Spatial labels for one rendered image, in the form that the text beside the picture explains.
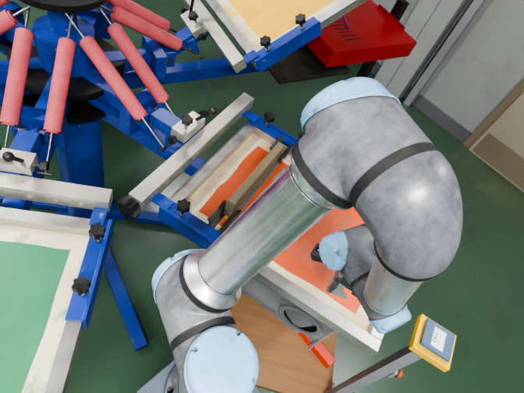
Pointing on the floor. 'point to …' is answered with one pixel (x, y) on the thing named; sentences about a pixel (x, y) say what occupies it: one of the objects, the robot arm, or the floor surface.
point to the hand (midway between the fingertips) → (327, 287)
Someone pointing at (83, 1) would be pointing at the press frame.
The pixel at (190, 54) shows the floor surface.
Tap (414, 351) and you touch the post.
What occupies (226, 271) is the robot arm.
